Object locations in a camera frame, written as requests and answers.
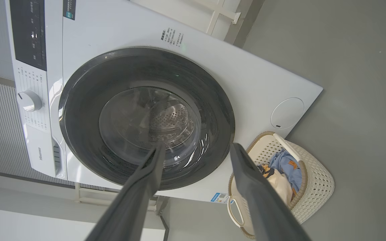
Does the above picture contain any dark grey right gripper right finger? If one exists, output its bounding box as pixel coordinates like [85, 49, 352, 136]
[230, 143, 311, 241]

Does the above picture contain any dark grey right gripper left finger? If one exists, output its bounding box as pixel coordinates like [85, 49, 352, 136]
[85, 142, 166, 241]

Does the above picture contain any blue cartoon print garment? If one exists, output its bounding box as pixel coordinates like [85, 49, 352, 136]
[268, 149, 303, 200]

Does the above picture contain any dark round glass washer door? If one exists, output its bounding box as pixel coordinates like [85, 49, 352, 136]
[58, 47, 236, 191]

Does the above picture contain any white plastic dial knob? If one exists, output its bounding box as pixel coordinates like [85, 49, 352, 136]
[17, 89, 43, 112]

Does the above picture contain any white front-load washing machine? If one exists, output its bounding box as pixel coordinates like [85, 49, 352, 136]
[5, 0, 324, 203]

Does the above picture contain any blue white energy label sticker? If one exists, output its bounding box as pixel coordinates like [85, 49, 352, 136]
[210, 192, 230, 204]

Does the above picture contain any cream perforated laundry basket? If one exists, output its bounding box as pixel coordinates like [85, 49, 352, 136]
[227, 131, 335, 240]

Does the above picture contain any white metal railing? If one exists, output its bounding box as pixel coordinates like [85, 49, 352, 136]
[192, 0, 242, 36]

